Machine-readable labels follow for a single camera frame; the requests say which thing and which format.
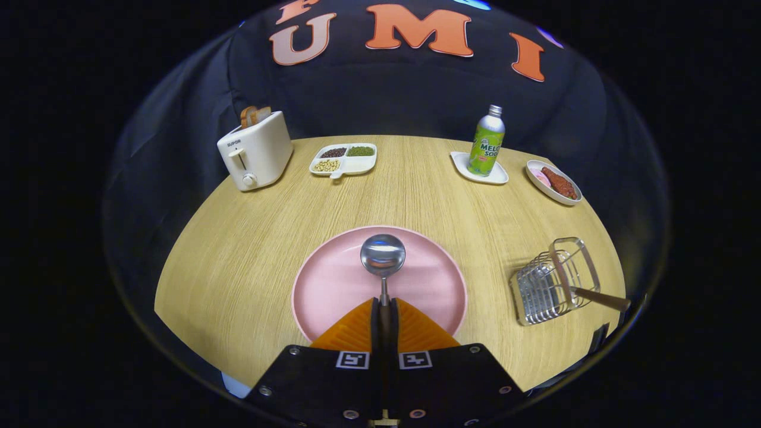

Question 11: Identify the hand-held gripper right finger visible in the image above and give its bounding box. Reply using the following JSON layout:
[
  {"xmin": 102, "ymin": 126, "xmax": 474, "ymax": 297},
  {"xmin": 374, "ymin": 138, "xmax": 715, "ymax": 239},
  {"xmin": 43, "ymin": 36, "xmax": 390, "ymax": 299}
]
[{"xmin": 380, "ymin": 297, "xmax": 527, "ymax": 428}]

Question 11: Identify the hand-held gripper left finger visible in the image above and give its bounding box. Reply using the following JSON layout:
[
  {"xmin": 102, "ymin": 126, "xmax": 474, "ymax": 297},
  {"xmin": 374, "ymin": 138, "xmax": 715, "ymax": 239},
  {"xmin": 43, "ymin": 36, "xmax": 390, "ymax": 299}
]
[{"xmin": 245, "ymin": 297, "xmax": 384, "ymax": 428}]

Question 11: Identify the spoon with wooden handle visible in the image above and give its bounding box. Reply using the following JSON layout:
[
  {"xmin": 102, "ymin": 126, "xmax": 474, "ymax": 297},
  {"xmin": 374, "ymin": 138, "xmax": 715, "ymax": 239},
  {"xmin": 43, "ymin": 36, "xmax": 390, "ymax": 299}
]
[{"xmin": 360, "ymin": 234, "xmax": 407, "ymax": 342}]

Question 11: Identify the fork with wooden handle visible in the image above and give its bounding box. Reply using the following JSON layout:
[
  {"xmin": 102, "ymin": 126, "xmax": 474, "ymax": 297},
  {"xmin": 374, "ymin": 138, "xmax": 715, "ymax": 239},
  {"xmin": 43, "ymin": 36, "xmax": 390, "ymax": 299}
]
[{"xmin": 570, "ymin": 285, "xmax": 632, "ymax": 313}]

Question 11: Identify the pink round plate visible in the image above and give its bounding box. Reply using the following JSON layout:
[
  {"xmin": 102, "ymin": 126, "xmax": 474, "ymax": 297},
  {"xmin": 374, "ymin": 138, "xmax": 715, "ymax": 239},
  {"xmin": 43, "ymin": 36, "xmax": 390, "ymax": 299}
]
[{"xmin": 291, "ymin": 225, "xmax": 468, "ymax": 345}]

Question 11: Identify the white divided snack dish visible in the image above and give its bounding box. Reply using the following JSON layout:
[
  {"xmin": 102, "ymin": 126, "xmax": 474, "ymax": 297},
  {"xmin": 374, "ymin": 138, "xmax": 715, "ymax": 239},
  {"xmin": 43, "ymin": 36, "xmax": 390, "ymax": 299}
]
[{"xmin": 309, "ymin": 143, "xmax": 378, "ymax": 180}]

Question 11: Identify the white square coaster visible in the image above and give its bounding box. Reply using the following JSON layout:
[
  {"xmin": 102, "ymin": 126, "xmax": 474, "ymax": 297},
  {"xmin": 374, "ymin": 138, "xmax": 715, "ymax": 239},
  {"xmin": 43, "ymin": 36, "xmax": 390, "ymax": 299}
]
[{"xmin": 450, "ymin": 151, "xmax": 510, "ymax": 185}]

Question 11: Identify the green soda bottle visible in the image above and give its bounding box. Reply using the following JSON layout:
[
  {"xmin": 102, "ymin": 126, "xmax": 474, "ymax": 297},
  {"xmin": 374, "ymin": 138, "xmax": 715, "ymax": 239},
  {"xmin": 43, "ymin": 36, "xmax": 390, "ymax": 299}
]
[{"xmin": 467, "ymin": 105, "xmax": 506, "ymax": 177}]

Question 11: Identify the white oval plate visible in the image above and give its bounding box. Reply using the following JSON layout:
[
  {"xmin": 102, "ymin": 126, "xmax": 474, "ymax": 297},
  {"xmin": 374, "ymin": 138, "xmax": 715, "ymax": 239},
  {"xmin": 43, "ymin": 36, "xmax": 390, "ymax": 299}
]
[{"xmin": 526, "ymin": 159, "xmax": 583, "ymax": 206}]

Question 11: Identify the white toaster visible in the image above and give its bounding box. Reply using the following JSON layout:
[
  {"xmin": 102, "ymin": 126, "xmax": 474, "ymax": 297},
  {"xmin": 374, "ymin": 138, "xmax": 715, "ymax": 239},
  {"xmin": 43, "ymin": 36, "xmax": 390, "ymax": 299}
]
[{"xmin": 216, "ymin": 111, "xmax": 294, "ymax": 192}]

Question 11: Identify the red meat piece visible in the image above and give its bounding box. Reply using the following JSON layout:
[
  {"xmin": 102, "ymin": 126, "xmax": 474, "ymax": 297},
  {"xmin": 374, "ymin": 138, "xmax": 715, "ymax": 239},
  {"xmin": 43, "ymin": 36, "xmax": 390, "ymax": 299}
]
[{"xmin": 541, "ymin": 166, "xmax": 578, "ymax": 200}]

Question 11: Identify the black backdrop cloth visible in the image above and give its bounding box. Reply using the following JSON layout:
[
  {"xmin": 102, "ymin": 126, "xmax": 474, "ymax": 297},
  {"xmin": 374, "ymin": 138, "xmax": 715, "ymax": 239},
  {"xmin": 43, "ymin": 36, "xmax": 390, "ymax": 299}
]
[{"xmin": 102, "ymin": 0, "xmax": 672, "ymax": 381}]

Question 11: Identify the clear wire basket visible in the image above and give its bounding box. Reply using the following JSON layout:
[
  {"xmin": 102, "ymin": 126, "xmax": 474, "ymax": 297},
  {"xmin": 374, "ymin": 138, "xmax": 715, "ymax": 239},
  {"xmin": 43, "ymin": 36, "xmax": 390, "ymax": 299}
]
[{"xmin": 510, "ymin": 237, "xmax": 601, "ymax": 326}]

